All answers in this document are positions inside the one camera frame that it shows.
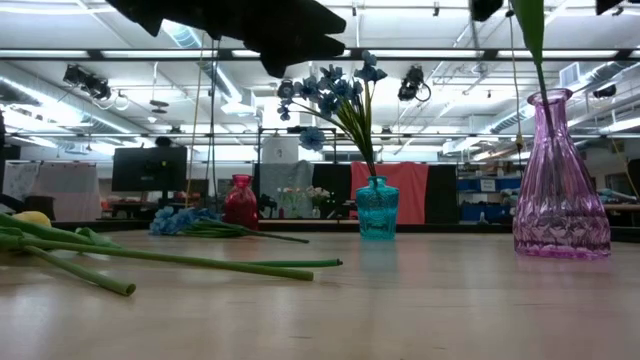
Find pink glass vase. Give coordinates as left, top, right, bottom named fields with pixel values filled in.
left=512, top=88, right=612, bottom=260

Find red glass vase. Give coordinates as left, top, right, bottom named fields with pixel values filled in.
left=222, top=173, right=260, bottom=231

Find hanging yellow cord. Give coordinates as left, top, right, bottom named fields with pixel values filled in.
left=507, top=9, right=525, bottom=154

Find grey hanging cloth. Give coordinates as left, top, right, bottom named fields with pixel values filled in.
left=258, top=159, right=315, bottom=219

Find black computer monitor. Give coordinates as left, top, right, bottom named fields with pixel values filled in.
left=110, top=145, right=189, bottom=194

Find blue artificial flower bunch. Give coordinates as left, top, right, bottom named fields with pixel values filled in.
left=148, top=205, right=311, bottom=245
left=276, top=49, right=389, bottom=179

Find black ceiling camera rig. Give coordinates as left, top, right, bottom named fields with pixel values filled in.
left=62, top=63, right=112, bottom=101
left=397, top=64, right=432, bottom=103

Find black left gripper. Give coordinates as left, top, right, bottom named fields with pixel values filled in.
left=104, top=0, right=348, bottom=80

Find blue storage bins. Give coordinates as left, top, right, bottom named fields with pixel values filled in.
left=457, top=175, right=521, bottom=222

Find red hanging cloth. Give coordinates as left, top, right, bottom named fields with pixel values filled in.
left=349, top=161, right=430, bottom=225

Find yellow artificial tulip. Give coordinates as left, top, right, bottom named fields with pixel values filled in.
left=509, top=0, right=556, bottom=131
left=0, top=210, right=121, bottom=249

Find teal glass vase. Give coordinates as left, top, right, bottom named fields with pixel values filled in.
left=355, top=175, right=401, bottom=241

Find small background flower vases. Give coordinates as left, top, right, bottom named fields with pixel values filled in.
left=276, top=185, right=334, bottom=220

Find white patterned cloth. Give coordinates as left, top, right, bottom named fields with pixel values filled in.
left=2, top=162, right=100, bottom=222

